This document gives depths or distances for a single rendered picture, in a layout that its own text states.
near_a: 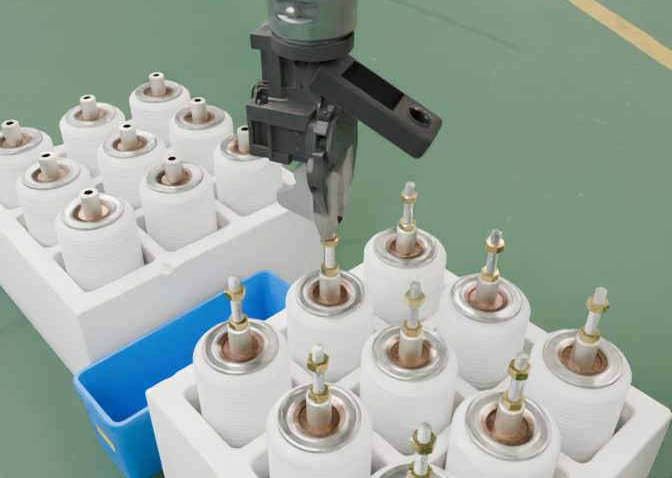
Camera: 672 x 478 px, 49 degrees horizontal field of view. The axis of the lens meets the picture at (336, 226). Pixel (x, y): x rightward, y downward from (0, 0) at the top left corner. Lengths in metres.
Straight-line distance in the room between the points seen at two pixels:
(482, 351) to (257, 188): 0.41
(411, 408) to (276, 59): 0.35
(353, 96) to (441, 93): 1.17
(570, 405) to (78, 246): 0.58
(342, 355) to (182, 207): 0.31
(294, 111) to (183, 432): 0.34
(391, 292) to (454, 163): 0.70
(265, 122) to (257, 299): 0.43
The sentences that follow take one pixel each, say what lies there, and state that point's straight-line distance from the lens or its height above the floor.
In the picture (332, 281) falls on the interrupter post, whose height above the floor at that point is 0.28.
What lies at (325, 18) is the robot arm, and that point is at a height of 0.57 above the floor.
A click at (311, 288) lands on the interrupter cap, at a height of 0.25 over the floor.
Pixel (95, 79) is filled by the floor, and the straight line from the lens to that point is 1.92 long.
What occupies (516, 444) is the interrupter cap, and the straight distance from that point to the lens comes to 0.68.
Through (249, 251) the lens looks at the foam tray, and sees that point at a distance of 1.03.
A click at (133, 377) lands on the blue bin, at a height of 0.07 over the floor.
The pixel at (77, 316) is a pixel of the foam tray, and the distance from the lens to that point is 0.93.
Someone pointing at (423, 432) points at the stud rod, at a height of 0.35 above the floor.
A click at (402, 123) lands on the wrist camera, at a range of 0.62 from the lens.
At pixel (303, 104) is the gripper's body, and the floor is 0.48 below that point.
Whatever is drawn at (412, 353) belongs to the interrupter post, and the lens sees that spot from 0.72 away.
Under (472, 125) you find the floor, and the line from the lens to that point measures 1.65.
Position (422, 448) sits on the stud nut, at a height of 0.34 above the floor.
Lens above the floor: 0.78
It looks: 36 degrees down
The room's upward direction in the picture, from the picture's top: straight up
